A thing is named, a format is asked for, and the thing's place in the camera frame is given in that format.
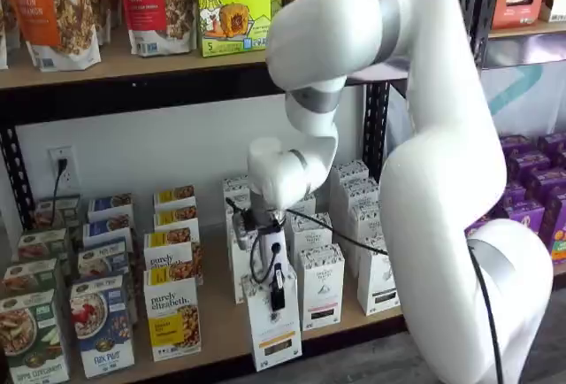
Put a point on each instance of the black metal shelf frame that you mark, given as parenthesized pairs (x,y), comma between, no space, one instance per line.
(530,50)
(132,101)

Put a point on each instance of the purely elizabeth yellow label box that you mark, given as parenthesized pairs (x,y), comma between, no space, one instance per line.
(172,313)
(168,249)
(176,220)
(174,196)

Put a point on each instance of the purple Annie's box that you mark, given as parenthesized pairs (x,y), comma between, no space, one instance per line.
(548,185)
(526,216)
(556,211)
(552,145)
(530,165)
(516,194)
(519,147)

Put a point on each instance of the white box dark strip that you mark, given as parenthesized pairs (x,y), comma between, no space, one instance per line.
(373,286)

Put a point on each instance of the orange label granola bag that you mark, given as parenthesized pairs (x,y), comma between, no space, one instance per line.
(53,12)
(104,3)

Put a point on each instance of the white box pink strip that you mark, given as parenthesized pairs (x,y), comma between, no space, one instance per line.
(320,286)

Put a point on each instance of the white wall outlet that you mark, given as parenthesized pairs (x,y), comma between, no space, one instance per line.
(62,180)

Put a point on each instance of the wooden shelf board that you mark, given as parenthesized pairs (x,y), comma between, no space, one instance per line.
(216,313)
(530,30)
(132,67)

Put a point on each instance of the white box yellow strip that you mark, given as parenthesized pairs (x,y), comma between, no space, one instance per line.
(274,335)

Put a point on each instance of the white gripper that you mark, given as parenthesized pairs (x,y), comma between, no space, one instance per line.
(276,260)

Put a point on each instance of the white sheet teal stripe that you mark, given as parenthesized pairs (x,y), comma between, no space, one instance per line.
(517,87)

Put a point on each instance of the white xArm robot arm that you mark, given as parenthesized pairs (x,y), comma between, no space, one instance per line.
(442,180)

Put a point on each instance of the red label granola bag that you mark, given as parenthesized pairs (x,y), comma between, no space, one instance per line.
(155,8)

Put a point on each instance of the green cereal box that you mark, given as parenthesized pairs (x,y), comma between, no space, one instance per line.
(31,340)
(57,211)
(42,247)
(28,278)

